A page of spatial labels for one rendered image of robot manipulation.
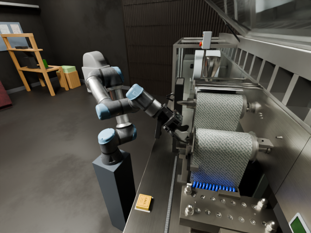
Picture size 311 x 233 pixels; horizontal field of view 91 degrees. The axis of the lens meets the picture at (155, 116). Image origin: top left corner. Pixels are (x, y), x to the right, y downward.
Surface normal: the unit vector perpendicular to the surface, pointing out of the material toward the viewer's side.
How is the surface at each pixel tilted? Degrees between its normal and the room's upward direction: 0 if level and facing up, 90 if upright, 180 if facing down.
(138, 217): 0
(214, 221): 0
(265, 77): 90
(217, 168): 90
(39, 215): 0
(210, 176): 90
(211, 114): 92
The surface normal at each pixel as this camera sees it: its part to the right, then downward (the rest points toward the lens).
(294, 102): -0.22, 0.49
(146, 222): -0.02, -0.87
